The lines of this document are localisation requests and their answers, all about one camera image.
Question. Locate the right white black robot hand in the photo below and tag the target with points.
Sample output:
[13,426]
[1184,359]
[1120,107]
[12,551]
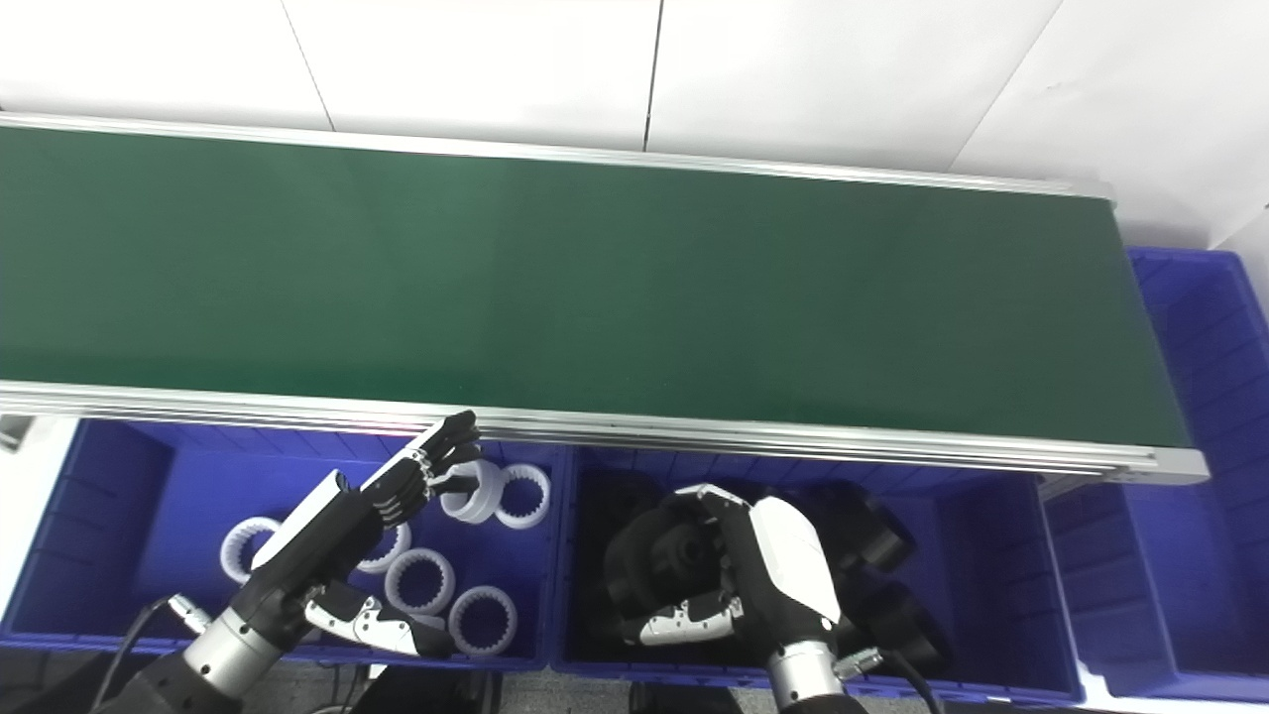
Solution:
[793,565]

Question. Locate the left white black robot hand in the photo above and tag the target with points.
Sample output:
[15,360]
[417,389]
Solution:
[317,535]

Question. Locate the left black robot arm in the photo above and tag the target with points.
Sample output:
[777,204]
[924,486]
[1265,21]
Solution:
[213,654]

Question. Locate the green conveyor belt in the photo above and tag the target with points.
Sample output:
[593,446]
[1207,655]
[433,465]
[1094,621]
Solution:
[793,443]
[595,297]

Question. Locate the blue bin with white rings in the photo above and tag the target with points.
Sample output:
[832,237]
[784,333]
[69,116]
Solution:
[129,526]

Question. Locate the blue bin with black parts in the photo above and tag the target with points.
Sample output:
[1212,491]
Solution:
[991,555]

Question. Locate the empty blue bin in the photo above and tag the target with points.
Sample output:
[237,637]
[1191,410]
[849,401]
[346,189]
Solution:
[1190,357]

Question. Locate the grey conveyor support bracket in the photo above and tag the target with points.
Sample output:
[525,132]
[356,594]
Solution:
[12,433]

